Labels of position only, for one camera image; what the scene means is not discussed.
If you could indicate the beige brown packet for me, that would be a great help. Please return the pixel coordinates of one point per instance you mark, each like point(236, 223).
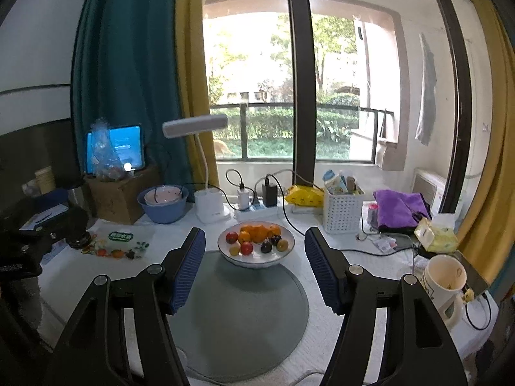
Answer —
point(353, 185)

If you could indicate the fruit printed plastic bag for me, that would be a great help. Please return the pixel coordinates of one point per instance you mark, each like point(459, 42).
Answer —
point(120, 239)

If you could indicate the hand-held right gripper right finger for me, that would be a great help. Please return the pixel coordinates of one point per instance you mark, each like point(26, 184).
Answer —
point(322, 269)

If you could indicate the pink bowl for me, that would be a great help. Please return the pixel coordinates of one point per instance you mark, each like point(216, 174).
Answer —
point(161, 196)

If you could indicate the white ceramic mug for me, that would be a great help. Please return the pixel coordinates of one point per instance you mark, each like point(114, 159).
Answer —
point(436, 293)

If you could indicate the yellow curtain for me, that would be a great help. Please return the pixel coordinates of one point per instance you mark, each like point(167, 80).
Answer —
point(499, 169)
point(191, 68)

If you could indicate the purple cloth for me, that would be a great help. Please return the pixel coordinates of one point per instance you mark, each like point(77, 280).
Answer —
point(402, 207)

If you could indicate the white perforated basket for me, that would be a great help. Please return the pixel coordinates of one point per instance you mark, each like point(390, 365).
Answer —
point(342, 213)

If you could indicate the large orange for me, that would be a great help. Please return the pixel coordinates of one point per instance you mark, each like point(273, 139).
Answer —
point(256, 232)

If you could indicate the red round fruit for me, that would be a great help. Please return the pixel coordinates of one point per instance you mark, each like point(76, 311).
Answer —
point(231, 237)
point(246, 248)

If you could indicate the yellow plastic bag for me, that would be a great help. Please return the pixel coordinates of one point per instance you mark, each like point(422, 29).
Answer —
point(303, 197)

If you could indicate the white outdoor unit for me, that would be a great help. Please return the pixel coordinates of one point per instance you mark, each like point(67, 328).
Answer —
point(428, 189)

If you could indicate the yellow tissue packet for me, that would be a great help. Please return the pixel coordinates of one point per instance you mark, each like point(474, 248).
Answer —
point(436, 237)

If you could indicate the blue plastic basin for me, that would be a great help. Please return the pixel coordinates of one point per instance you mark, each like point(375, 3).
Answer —
point(163, 214)

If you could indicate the blue white packet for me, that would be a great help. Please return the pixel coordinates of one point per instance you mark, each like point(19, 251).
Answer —
point(334, 183)

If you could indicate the dark window frame post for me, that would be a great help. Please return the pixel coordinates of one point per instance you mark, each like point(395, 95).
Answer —
point(299, 68)

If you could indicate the white desk lamp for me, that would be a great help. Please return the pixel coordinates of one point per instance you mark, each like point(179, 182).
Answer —
point(209, 205)

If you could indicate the small orange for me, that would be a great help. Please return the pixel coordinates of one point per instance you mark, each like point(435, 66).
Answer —
point(244, 235)
point(275, 230)

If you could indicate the white power strip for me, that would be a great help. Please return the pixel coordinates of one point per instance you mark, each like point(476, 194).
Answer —
point(269, 210)

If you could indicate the small yellow fruit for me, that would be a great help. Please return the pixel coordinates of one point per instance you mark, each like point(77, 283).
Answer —
point(234, 250)
point(282, 245)

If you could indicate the white plate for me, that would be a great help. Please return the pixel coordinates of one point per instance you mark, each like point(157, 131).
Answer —
point(257, 261)

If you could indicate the balcony railing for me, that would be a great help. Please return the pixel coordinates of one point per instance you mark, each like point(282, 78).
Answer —
point(241, 128)

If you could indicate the cardboard box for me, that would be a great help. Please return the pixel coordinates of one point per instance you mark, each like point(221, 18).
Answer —
point(116, 201)

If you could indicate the clear plastic packet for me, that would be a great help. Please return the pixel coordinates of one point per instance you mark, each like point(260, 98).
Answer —
point(369, 217)

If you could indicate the dark purple plum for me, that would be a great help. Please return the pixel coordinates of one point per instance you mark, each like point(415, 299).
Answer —
point(265, 247)
point(275, 240)

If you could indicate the grey round mat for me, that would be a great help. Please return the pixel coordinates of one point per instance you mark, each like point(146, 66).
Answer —
point(241, 309)

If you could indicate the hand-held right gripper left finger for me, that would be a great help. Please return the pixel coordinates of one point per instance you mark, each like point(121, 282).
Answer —
point(189, 269)

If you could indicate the white charger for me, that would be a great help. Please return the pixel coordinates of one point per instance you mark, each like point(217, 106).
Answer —
point(243, 199)

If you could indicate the teal curtain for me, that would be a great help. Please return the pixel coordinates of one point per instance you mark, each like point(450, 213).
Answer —
point(132, 48)

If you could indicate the black charger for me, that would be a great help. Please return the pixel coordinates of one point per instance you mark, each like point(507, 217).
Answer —
point(269, 195)

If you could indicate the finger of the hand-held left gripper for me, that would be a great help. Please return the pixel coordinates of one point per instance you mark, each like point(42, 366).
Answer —
point(60, 227)

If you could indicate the clear crumpled plastic bag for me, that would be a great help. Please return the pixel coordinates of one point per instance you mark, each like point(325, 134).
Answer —
point(102, 157)

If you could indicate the tablet with blue screen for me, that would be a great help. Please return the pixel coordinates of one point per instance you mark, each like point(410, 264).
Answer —
point(126, 144)

